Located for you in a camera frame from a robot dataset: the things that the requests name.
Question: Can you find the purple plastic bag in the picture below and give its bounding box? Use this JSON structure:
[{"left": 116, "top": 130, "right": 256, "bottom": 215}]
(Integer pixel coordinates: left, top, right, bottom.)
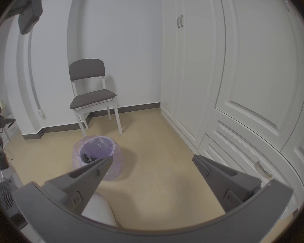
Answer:
[{"left": 73, "top": 135, "right": 126, "bottom": 181}]

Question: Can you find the white wall cable duct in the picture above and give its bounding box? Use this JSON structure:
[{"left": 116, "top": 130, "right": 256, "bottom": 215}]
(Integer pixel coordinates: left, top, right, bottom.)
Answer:
[{"left": 27, "top": 32, "right": 42, "bottom": 111}]

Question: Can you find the white chair with grey seat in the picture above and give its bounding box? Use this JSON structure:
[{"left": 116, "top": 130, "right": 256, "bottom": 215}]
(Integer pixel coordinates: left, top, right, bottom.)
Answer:
[{"left": 69, "top": 58, "right": 123, "bottom": 136}]

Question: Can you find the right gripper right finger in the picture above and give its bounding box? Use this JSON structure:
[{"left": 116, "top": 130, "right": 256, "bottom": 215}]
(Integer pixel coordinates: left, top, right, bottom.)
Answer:
[{"left": 192, "top": 154, "right": 263, "bottom": 214}]

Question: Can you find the black plastic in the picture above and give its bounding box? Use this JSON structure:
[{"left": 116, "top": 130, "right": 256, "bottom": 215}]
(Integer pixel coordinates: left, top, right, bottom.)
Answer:
[{"left": 82, "top": 153, "right": 100, "bottom": 164}]

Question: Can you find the white trash bin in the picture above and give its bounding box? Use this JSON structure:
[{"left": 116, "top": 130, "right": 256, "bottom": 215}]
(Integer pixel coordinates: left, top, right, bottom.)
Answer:
[{"left": 75, "top": 136, "right": 122, "bottom": 181}]

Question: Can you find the white wardrobe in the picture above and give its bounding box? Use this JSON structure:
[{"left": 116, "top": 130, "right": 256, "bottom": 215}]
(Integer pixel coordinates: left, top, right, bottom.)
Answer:
[{"left": 160, "top": 0, "right": 304, "bottom": 220}]

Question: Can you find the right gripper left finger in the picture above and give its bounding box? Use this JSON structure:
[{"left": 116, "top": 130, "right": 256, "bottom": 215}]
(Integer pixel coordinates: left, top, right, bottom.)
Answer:
[{"left": 43, "top": 156, "right": 115, "bottom": 216}]

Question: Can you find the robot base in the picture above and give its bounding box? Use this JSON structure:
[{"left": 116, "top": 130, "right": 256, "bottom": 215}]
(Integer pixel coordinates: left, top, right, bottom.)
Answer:
[{"left": 0, "top": 165, "right": 118, "bottom": 229}]

